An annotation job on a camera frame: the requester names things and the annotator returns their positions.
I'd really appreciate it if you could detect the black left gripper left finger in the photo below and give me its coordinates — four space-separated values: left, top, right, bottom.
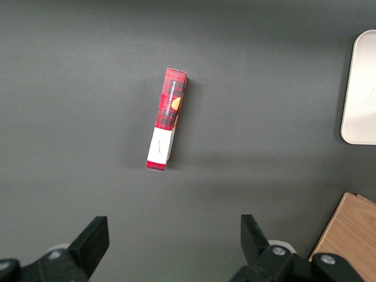
0 216 110 282

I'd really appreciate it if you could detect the red plaid cookie box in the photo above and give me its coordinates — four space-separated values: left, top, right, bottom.
145 67 189 173

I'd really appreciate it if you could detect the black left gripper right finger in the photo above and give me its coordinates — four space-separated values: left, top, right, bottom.
228 214 365 282

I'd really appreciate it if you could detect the wooden drawer cabinet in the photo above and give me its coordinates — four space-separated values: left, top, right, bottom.
308 192 376 282

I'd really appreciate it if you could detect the beige plastic tray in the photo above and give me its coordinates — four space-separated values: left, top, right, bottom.
340 29 376 146

